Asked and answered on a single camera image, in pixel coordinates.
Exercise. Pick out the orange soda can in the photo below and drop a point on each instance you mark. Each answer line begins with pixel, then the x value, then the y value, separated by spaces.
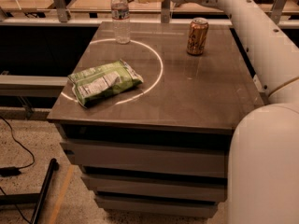
pixel 197 36

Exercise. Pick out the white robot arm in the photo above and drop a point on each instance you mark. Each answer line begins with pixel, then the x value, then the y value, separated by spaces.
pixel 263 167

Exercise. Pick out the black stand leg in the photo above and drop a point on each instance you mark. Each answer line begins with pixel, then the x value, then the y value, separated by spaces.
pixel 36 199

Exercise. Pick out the clear plastic water bottle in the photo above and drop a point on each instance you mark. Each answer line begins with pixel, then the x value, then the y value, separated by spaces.
pixel 121 20

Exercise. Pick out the grey drawer cabinet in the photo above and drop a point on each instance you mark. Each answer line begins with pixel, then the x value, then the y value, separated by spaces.
pixel 163 146

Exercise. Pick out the green chip bag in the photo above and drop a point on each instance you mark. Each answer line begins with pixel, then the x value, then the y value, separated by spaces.
pixel 103 81

